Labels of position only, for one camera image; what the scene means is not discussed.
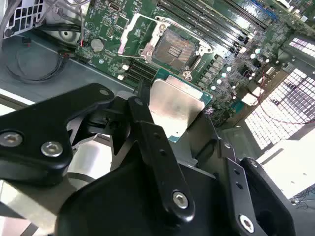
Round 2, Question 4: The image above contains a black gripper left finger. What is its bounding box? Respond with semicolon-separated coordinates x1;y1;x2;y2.
0;80;195;223

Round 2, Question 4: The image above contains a silver-topped CPU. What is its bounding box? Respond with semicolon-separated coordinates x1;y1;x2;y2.
149;75;214;144

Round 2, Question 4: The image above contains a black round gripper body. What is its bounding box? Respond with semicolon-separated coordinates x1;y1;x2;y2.
55;156;233;236

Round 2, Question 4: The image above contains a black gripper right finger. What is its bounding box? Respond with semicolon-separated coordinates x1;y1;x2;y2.
186;112;296;236

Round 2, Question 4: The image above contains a metal wire locking lever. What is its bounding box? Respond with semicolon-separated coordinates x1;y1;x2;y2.
155;15;174;27
189;56;201;72

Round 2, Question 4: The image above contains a metal socket cover frame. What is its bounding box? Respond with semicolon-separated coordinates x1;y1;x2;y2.
117;12;160;59

